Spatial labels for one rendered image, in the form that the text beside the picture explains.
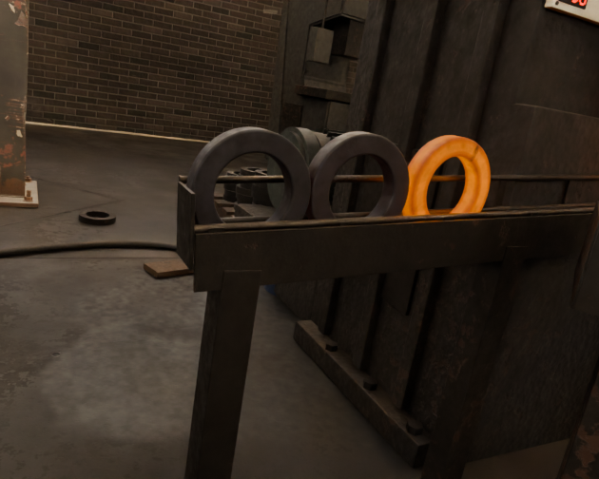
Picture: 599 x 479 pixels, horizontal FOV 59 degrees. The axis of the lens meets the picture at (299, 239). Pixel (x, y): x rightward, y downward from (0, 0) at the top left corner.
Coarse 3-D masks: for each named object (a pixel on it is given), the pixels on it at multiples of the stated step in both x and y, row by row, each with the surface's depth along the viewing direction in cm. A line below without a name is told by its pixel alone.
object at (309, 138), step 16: (288, 128) 225; (304, 128) 221; (320, 128) 228; (304, 144) 212; (320, 144) 216; (272, 160) 235; (272, 192) 234; (240, 208) 257; (256, 208) 257; (272, 208) 263; (288, 288) 208; (304, 288) 196; (288, 304) 208; (304, 304) 196
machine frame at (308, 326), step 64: (384, 0) 146; (448, 0) 128; (512, 0) 111; (384, 64) 150; (448, 64) 128; (512, 64) 111; (576, 64) 114; (384, 128) 150; (448, 128) 127; (512, 128) 110; (576, 128) 113; (448, 192) 123; (512, 192) 110; (576, 192) 119; (576, 256) 126; (320, 320) 173; (384, 320) 148; (448, 320) 126; (512, 320) 123; (576, 320) 135; (384, 384) 148; (512, 384) 131; (576, 384) 144; (512, 448) 140
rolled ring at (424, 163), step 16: (432, 144) 89; (448, 144) 88; (464, 144) 90; (416, 160) 89; (432, 160) 88; (464, 160) 94; (480, 160) 93; (416, 176) 87; (480, 176) 95; (416, 192) 88; (464, 192) 98; (480, 192) 96; (416, 208) 89; (464, 208) 96; (480, 208) 97
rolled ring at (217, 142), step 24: (216, 144) 72; (240, 144) 73; (264, 144) 74; (288, 144) 76; (192, 168) 73; (216, 168) 72; (288, 168) 77; (288, 192) 80; (216, 216) 75; (288, 216) 80
